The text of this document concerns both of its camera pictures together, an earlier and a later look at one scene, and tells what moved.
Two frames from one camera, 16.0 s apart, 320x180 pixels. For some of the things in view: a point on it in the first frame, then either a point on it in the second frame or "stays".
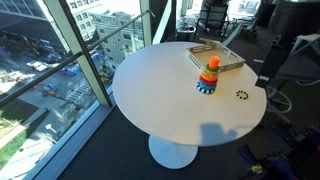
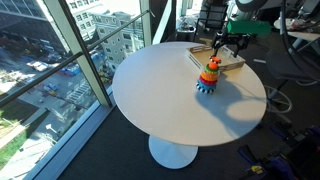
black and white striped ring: [242, 97] to [216, 62]
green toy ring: [210, 70] stays
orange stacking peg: [214, 62] stays
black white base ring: [205, 90] stays
